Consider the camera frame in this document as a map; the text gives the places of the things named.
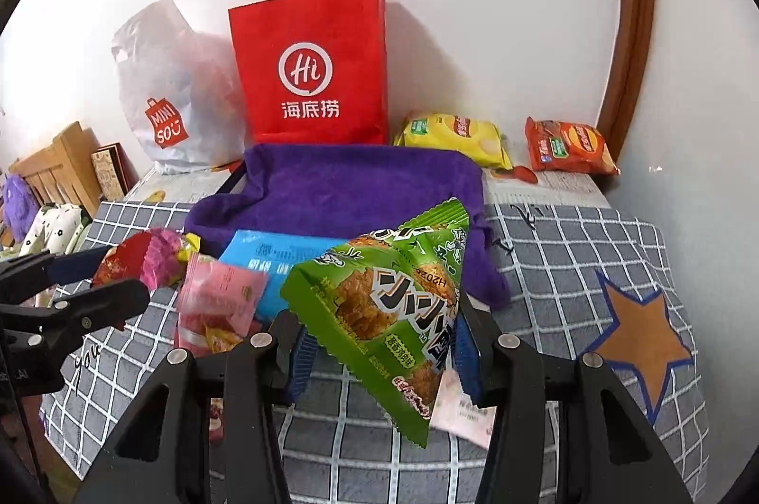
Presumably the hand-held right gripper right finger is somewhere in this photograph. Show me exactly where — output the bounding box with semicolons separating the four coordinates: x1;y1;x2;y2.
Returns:
452;295;694;504

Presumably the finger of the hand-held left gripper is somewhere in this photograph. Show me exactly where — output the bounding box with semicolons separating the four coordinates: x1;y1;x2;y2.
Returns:
0;244;114;299
0;279;151;354

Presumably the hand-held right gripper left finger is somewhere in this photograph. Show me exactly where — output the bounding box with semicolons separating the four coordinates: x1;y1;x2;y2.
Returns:
74;310;324;504

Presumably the pale pink packet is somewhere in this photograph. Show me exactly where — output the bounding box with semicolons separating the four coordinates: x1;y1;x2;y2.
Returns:
428;367;499;450

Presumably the magenta snack packet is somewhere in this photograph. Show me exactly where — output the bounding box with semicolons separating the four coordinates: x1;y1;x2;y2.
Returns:
139;228;203;297

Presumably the green triangular snack packet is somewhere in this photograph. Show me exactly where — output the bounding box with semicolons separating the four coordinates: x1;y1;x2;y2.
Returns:
280;197;472;449

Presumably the light pink snack packet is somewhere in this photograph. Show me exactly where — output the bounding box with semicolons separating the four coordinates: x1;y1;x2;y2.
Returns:
176;253;269;357

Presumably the purple towel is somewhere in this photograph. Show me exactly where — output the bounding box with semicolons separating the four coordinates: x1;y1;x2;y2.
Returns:
185;144;512;311

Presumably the white spotted pillow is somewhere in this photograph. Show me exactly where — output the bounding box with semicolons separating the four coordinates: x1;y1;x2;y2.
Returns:
20;203;90;256

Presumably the purple plush toy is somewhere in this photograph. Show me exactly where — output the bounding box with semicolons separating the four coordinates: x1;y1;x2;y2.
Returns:
0;173;39;244

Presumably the framed picture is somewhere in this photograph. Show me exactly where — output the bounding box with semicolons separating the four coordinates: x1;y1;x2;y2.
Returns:
90;144;140;200

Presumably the wooden headboard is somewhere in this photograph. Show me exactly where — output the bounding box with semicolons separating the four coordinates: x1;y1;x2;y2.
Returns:
9;121;102;217

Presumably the blue snack packet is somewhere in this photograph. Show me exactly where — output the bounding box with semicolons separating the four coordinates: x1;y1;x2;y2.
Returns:
219;230;357;297

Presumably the white fruit-print mat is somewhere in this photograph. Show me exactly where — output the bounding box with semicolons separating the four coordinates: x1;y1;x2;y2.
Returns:
124;160;611;211

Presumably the white plastic bag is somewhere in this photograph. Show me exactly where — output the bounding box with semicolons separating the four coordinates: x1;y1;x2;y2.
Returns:
111;0;247;176

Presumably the yellow chips bag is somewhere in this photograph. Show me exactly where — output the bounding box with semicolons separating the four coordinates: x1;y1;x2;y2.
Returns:
394;111;514;170

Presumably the orange chips bag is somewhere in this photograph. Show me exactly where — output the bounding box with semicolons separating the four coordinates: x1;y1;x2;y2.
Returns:
525;118;620;177

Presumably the red paper bag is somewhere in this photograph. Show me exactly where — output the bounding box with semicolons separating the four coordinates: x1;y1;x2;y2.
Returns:
228;0;389;146

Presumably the brown wooden door frame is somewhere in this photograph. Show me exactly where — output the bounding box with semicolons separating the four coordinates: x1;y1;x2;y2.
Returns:
596;0;656;164

